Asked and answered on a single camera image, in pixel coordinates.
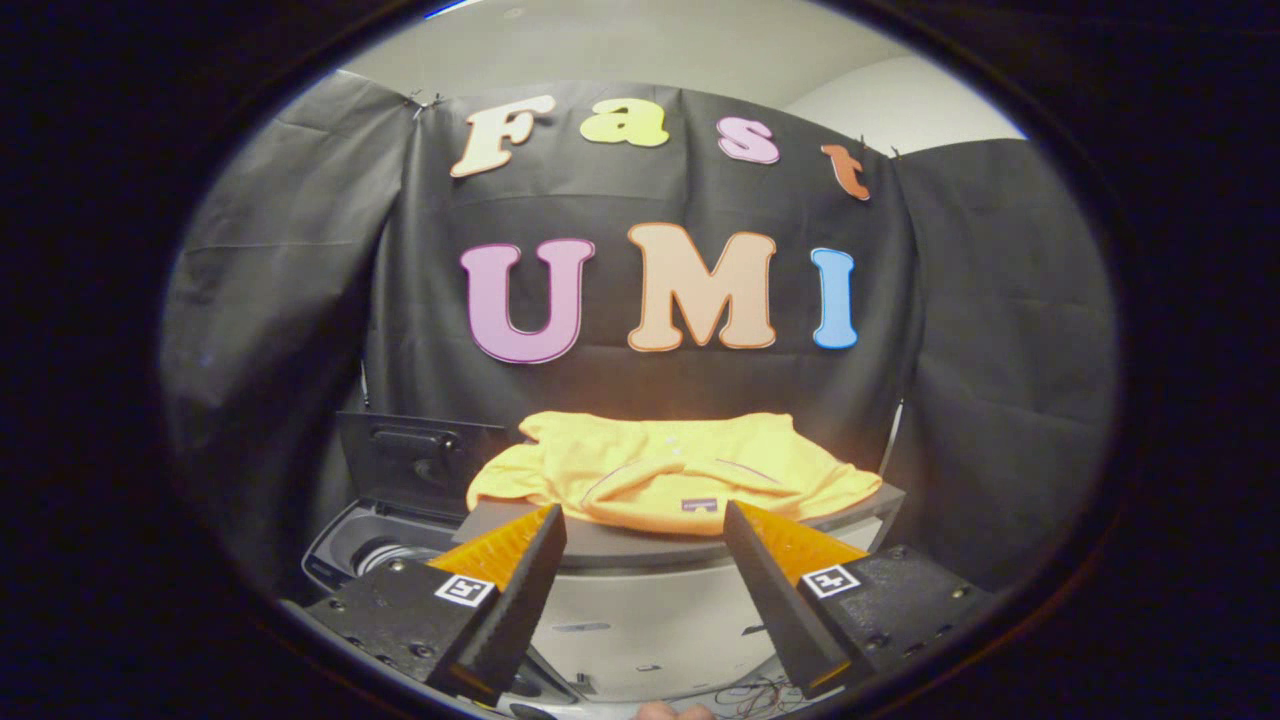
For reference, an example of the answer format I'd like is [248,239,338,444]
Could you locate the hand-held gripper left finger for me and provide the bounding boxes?
[303,502,568,706]

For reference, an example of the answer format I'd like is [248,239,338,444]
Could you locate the black floor cables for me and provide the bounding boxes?
[735,674,807,720]

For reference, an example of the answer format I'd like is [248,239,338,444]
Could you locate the grey washing machine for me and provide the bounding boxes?
[300,498,601,717]

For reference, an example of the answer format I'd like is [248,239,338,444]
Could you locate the orange shirt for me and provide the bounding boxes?
[465,409,884,538]

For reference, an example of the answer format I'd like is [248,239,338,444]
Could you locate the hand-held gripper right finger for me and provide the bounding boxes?
[723,499,993,699]

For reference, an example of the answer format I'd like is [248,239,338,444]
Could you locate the black backdrop cloth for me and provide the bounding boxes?
[160,70,1121,601]

